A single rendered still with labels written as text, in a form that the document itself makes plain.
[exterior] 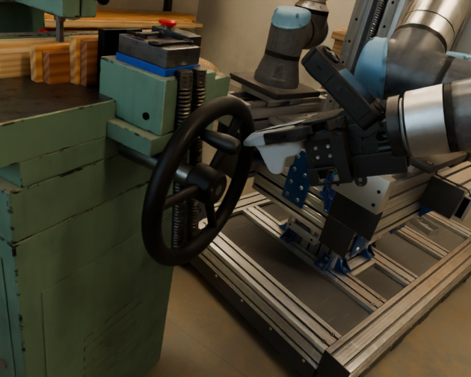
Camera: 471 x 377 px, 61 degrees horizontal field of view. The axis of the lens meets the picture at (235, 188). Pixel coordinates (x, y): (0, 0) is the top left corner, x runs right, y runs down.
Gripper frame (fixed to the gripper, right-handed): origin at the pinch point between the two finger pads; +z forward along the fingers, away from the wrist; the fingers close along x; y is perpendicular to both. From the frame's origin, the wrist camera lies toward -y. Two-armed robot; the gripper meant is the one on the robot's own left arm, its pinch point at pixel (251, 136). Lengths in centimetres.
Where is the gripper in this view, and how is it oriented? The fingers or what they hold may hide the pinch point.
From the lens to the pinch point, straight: 56.2
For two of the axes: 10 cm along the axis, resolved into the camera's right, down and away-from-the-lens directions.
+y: 2.6, 9.4, 2.3
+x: 4.9, -3.4, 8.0
